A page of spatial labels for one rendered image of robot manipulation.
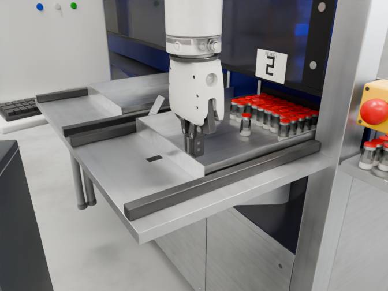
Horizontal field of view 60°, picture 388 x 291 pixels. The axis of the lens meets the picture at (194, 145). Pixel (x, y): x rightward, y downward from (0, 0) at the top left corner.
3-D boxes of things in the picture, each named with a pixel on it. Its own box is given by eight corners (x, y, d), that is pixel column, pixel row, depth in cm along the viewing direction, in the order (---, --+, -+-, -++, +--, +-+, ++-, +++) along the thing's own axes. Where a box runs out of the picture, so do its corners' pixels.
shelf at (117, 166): (178, 82, 122) (178, 77, 121) (355, 155, 69) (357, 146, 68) (36, 105, 98) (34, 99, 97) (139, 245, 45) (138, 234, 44)
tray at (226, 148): (252, 105, 91) (253, 93, 90) (335, 138, 72) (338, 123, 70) (136, 133, 74) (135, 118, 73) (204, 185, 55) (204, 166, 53)
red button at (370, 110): (368, 117, 56) (373, 93, 55) (392, 124, 53) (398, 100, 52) (354, 121, 54) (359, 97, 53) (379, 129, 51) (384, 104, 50)
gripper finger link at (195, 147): (213, 124, 55) (212, 160, 58) (202, 118, 57) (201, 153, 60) (196, 128, 53) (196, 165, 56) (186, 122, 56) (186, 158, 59)
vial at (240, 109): (241, 118, 82) (242, 100, 80) (246, 121, 80) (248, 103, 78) (233, 120, 81) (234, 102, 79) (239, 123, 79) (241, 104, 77)
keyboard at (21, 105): (105, 88, 135) (104, 82, 133) (123, 96, 125) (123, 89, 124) (-6, 110, 111) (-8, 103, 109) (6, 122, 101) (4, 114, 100)
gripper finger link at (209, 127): (224, 125, 51) (208, 137, 55) (205, 79, 52) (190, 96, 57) (218, 126, 50) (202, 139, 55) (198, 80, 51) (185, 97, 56)
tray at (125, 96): (185, 79, 117) (185, 69, 116) (233, 98, 97) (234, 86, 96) (88, 95, 100) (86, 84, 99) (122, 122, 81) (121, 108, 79)
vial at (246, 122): (245, 131, 75) (246, 113, 73) (252, 135, 73) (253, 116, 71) (238, 134, 73) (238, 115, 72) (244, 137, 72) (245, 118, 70)
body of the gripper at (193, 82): (234, 51, 50) (230, 122, 54) (195, 42, 57) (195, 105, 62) (191, 56, 46) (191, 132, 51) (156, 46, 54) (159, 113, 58)
